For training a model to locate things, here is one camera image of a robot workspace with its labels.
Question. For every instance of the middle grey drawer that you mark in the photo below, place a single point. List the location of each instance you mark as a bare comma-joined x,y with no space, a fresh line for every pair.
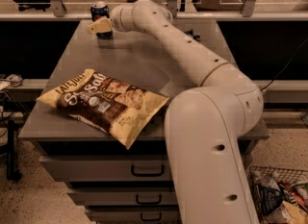
123,196

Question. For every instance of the black metal stand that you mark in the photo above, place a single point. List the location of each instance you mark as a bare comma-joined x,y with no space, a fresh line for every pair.
12,173

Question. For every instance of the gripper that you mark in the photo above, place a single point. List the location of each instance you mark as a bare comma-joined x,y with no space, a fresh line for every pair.
116,20

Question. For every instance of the grey drawer cabinet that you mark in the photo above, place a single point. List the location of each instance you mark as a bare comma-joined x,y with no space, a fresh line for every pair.
144,127

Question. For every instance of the bottom grey drawer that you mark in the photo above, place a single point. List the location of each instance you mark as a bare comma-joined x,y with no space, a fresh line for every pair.
152,215

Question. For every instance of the dark blue snack bar wrapper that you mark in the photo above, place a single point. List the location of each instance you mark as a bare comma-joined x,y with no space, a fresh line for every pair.
191,34

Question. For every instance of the top grey drawer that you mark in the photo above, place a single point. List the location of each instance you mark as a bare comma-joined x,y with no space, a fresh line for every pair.
132,168

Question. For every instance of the blue pepsi can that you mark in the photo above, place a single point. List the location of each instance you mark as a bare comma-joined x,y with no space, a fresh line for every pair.
97,10

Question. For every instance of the yellow brown chip bag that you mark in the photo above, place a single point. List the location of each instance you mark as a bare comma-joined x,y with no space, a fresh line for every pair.
107,104

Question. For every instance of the grey drawer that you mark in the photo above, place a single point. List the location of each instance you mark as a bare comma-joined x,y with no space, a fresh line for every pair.
152,215
123,196
132,168

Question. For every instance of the snack packages in basket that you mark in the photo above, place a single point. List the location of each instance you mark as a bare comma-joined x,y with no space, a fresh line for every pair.
282,199

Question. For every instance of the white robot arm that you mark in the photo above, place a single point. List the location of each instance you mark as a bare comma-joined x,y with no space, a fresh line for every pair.
203,124

